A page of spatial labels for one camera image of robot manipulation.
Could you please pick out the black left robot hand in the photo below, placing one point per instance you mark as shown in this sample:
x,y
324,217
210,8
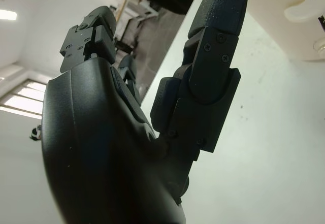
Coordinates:
x,y
101,145

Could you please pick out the cream white toaster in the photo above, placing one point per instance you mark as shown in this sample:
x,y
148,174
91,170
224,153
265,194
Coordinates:
x,y
279,38

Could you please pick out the cream toaster lever knob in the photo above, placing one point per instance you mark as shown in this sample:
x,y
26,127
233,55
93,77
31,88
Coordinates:
x,y
302,10

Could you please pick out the bright window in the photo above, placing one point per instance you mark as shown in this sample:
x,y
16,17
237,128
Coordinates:
x,y
23,97

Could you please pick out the ceiling light panel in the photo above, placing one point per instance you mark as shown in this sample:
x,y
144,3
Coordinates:
x,y
7,14

